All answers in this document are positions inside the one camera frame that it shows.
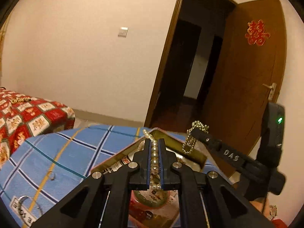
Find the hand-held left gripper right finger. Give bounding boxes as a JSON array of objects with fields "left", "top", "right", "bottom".
[{"left": 158, "top": 138, "right": 276, "bottom": 228}]

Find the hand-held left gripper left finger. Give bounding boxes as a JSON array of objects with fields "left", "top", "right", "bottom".
[{"left": 31, "top": 138, "right": 152, "bottom": 228}]

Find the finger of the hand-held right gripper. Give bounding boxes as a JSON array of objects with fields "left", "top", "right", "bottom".
[{"left": 191, "top": 128, "right": 245, "bottom": 169}]

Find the pearl necklace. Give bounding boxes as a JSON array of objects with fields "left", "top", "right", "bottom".
[{"left": 142, "top": 129, "right": 160, "bottom": 192}]

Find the pink tin box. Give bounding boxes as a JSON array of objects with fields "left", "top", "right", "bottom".
[{"left": 90, "top": 128, "right": 207, "bottom": 228}]

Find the gold bead chain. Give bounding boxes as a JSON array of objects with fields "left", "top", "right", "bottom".
[{"left": 182, "top": 121, "right": 210, "bottom": 155}]

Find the brown wooden door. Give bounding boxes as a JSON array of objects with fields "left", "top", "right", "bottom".
[{"left": 202, "top": 0, "right": 288, "bottom": 178}]

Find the blue checked cloth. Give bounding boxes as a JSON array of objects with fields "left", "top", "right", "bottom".
[{"left": 0, "top": 125, "right": 235, "bottom": 228}]

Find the red paper door decoration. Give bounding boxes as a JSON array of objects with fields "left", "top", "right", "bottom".
[{"left": 245, "top": 20, "right": 271, "bottom": 46}]

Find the red patterned bedsheet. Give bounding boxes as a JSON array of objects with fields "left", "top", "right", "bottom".
[{"left": 0, "top": 87, "right": 76, "bottom": 169}]

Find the white printed label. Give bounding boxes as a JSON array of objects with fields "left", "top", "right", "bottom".
[{"left": 11, "top": 196, "right": 36, "bottom": 227}]

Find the metal door handle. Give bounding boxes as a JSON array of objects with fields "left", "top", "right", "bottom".
[{"left": 262, "top": 83, "right": 277, "bottom": 100}]

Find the brown door frame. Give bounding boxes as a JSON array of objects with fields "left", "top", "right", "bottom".
[{"left": 144, "top": 0, "right": 188, "bottom": 128}]

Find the silver ring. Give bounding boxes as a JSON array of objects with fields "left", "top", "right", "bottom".
[{"left": 17, "top": 195, "right": 30, "bottom": 206}]

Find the gold bead string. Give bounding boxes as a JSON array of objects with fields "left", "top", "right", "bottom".
[{"left": 9, "top": 97, "right": 31, "bottom": 104}]

